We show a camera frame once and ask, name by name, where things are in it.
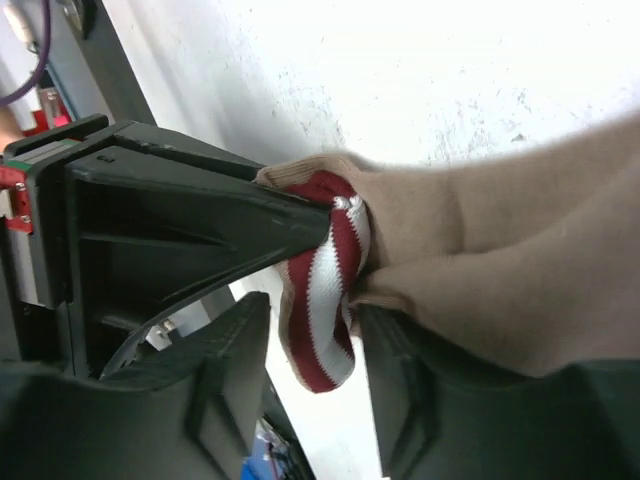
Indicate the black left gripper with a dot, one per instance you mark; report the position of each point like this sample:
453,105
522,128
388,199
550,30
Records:
149,279

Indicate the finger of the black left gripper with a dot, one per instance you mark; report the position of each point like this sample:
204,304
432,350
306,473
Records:
143,181

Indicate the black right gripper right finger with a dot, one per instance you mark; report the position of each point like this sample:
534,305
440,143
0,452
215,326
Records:
441,413

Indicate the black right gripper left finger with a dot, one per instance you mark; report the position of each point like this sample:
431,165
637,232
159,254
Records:
186,412

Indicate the tan sock with striped cuff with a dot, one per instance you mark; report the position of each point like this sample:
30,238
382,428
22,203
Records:
529,262

